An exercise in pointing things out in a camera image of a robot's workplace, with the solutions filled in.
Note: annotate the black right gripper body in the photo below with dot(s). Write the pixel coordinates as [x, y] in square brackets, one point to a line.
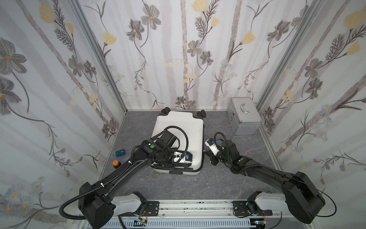
[215, 157]

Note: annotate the white hard-shell suitcase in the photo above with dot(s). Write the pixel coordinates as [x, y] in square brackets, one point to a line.
[188, 128]

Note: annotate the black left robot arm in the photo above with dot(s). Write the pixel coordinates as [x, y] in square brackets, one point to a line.
[94, 203]

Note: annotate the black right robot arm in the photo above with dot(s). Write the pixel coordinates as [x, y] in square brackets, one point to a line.
[299, 196]

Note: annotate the silver aluminium case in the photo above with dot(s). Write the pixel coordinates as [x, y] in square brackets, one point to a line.
[243, 116]

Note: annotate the blue pill box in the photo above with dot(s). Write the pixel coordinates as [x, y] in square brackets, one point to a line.
[120, 152]

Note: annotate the orange-capped amber bottle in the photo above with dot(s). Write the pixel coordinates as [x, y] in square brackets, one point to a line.
[116, 164]

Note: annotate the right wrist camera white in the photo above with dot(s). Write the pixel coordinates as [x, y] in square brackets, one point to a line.
[211, 146]

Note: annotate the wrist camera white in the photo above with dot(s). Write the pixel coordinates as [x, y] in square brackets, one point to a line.
[211, 146]
[182, 161]

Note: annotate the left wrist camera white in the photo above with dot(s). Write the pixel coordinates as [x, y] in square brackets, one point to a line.
[182, 161]

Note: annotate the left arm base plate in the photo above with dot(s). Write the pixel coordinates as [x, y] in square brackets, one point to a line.
[149, 209]

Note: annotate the aluminium mounting rail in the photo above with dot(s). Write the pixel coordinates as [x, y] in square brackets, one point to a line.
[197, 208]

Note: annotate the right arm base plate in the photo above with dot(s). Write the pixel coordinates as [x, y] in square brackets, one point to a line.
[244, 209]

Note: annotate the white slotted cable duct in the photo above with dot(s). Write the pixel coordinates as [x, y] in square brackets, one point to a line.
[189, 224]

